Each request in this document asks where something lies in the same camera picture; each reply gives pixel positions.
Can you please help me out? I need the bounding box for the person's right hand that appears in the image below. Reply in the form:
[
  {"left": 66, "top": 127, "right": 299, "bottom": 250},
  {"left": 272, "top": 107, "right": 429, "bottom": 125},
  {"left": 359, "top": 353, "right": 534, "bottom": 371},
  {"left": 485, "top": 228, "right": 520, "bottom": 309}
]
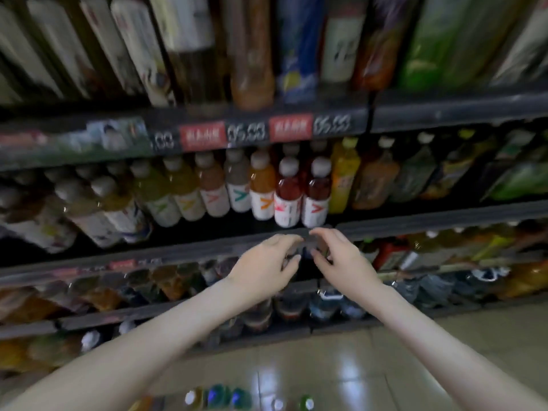
[{"left": 305, "top": 227, "right": 382, "bottom": 307}]

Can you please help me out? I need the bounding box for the person's left hand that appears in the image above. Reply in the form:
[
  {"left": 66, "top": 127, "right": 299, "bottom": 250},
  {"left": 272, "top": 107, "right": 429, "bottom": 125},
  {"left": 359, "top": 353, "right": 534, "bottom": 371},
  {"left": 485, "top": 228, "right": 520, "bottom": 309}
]
[{"left": 224, "top": 232, "right": 306, "bottom": 309}]

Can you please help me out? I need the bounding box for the picture shelf label strip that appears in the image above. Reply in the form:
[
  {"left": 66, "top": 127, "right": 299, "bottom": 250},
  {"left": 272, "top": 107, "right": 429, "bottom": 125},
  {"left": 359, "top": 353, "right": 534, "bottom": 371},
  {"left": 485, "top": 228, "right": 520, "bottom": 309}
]
[{"left": 86, "top": 117, "right": 154, "bottom": 152}]

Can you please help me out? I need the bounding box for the dark grey store shelving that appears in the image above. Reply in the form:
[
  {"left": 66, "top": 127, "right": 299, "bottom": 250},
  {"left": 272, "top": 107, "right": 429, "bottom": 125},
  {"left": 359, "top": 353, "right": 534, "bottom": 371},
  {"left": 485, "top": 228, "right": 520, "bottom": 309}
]
[{"left": 0, "top": 0, "right": 548, "bottom": 399}]

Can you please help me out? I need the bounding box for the teal bottle blue cap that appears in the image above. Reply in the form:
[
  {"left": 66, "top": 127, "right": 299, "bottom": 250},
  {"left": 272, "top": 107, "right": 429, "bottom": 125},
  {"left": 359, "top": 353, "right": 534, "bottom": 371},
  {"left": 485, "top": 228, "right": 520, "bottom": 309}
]
[
  {"left": 228, "top": 388, "right": 253, "bottom": 411},
  {"left": 205, "top": 384, "right": 229, "bottom": 410}
]

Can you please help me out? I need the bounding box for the red price tag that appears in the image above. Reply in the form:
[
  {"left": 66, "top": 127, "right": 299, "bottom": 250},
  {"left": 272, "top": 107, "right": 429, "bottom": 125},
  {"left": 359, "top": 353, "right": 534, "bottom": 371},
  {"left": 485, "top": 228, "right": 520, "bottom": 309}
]
[
  {"left": 179, "top": 121, "right": 229, "bottom": 152},
  {"left": 269, "top": 114, "right": 315, "bottom": 143}
]

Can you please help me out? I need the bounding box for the amber tea bottle white cap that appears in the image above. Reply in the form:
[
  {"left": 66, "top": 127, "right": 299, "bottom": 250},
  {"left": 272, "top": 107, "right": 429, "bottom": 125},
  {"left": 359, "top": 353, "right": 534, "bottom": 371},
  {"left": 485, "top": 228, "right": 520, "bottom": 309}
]
[{"left": 183, "top": 388, "right": 207, "bottom": 411}]

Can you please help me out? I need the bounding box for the person's left forearm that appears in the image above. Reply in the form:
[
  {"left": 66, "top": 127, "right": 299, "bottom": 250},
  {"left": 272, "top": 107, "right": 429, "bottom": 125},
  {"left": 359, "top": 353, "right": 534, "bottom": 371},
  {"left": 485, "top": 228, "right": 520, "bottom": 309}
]
[{"left": 0, "top": 282, "right": 258, "bottom": 411}]

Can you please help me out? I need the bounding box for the row of large water jugs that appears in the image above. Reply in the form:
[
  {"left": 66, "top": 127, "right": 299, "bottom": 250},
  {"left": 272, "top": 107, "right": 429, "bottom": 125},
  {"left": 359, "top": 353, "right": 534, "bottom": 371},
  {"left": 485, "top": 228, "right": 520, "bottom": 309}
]
[{"left": 205, "top": 261, "right": 548, "bottom": 343}]

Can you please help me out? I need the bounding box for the person's right forearm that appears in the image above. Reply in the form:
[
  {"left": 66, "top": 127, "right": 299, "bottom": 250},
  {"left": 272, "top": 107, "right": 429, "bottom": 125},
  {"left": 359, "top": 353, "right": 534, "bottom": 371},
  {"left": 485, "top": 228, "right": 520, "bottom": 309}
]
[{"left": 360, "top": 282, "right": 548, "bottom": 411}]

